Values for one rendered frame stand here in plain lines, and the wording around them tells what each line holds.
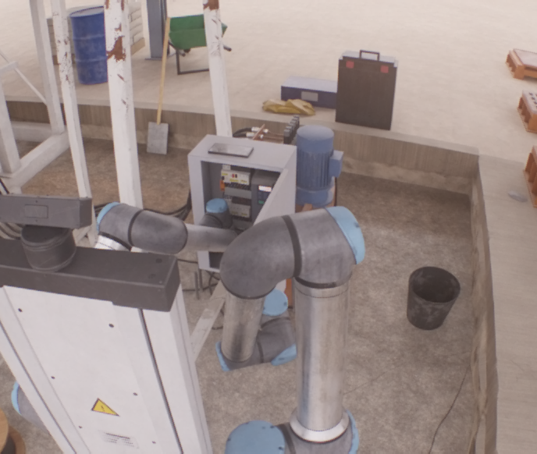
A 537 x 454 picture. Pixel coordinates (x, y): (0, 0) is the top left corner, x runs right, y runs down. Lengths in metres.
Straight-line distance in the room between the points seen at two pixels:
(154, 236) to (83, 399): 0.68
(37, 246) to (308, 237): 0.47
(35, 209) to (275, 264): 0.44
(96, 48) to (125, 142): 4.32
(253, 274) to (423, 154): 3.49
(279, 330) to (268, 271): 0.56
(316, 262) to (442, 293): 2.30
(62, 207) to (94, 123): 4.75
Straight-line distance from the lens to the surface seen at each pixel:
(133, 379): 0.77
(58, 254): 0.63
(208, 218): 2.01
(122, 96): 1.66
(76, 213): 0.59
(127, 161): 1.72
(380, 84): 4.30
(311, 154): 2.66
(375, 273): 3.35
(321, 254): 0.88
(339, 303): 0.96
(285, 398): 2.61
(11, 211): 0.65
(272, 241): 0.86
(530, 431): 2.37
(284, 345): 1.40
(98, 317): 0.67
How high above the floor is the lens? 2.17
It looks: 36 degrees down
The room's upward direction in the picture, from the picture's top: straight up
